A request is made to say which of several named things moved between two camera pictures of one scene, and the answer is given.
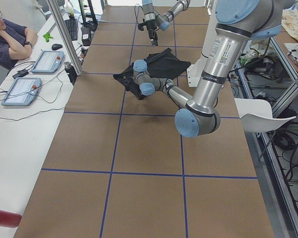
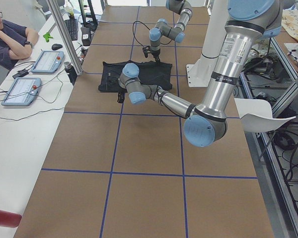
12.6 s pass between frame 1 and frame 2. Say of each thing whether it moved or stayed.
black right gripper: moved
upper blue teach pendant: stayed
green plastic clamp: stayed
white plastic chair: stayed
